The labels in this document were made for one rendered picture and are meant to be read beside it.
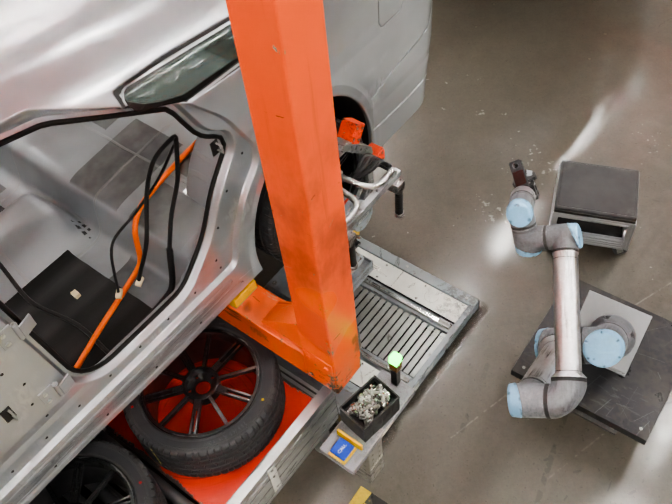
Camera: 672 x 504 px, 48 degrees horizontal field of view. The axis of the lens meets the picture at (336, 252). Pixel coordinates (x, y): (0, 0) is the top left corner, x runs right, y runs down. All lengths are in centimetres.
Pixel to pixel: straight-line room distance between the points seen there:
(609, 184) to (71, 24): 272
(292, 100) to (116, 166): 159
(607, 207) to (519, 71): 155
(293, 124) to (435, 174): 264
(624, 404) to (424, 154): 198
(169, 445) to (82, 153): 130
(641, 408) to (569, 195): 116
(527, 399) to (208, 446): 124
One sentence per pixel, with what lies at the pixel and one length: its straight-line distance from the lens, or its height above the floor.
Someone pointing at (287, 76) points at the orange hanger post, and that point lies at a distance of 181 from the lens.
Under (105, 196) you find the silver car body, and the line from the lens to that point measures 326.
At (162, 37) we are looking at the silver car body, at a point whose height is 187.
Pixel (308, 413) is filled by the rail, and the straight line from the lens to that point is 318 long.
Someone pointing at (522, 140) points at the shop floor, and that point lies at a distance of 472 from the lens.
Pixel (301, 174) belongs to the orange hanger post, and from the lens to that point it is 203.
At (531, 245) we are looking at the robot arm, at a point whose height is 110.
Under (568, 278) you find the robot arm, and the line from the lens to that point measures 268.
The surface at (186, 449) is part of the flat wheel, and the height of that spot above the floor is 50.
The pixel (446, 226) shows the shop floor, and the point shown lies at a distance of 421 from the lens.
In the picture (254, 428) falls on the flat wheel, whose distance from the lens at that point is 307.
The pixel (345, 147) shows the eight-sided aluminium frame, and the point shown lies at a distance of 306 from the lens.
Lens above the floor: 322
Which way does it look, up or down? 52 degrees down
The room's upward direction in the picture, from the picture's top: 7 degrees counter-clockwise
